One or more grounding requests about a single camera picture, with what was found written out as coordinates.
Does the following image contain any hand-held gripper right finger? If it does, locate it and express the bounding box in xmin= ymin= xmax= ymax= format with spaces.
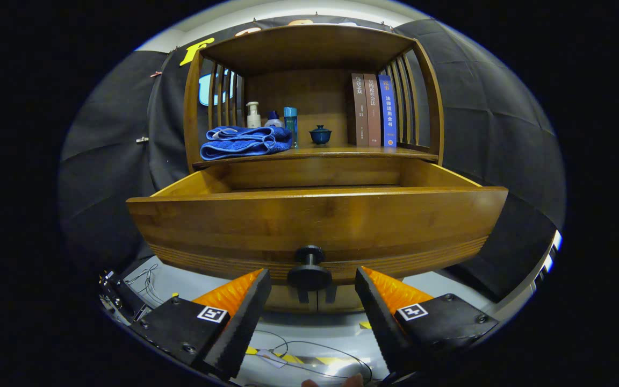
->
xmin=355 ymin=266 xmax=500 ymax=377

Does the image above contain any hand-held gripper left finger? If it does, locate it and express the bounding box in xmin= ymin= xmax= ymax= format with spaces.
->
xmin=132 ymin=269 xmax=272 ymax=379

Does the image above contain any wooden drawer with black knob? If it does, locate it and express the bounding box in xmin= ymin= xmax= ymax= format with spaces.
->
xmin=127 ymin=157 xmax=509 ymax=291

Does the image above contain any wooden cabinet door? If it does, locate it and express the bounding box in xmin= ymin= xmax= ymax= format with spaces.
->
xmin=265 ymin=285 xmax=318 ymax=312
xmin=318 ymin=285 xmax=364 ymax=311

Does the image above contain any wooden countertop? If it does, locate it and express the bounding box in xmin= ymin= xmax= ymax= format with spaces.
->
xmin=192 ymin=142 xmax=439 ymax=164

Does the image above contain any yellow and black striped tape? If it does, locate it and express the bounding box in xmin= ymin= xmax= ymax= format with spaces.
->
xmin=245 ymin=347 xmax=353 ymax=366

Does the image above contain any dark floor device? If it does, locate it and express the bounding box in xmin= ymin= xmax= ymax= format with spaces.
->
xmin=99 ymin=270 xmax=152 ymax=326

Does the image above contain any folded blue towel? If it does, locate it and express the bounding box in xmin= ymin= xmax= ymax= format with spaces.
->
xmin=200 ymin=125 xmax=294 ymax=161

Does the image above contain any blue lidded teacup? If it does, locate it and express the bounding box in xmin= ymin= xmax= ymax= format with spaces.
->
xmin=309 ymin=125 xmax=333 ymax=146

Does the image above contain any blue book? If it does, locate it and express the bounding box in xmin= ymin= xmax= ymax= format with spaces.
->
xmin=378 ymin=75 xmax=398 ymax=148

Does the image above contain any reddish brown book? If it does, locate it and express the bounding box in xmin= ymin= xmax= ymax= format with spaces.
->
xmin=364 ymin=74 xmax=382 ymax=147

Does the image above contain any clear teal bottle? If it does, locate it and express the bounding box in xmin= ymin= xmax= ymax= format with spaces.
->
xmin=283 ymin=106 xmax=298 ymax=148

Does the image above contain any dark brown book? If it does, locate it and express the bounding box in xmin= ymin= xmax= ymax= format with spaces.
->
xmin=351 ymin=73 xmax=369 ymax=147

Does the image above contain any thin black floor cable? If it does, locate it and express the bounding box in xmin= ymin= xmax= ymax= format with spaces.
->
xmin=245 ymin=328 xmax=375 ymax=385

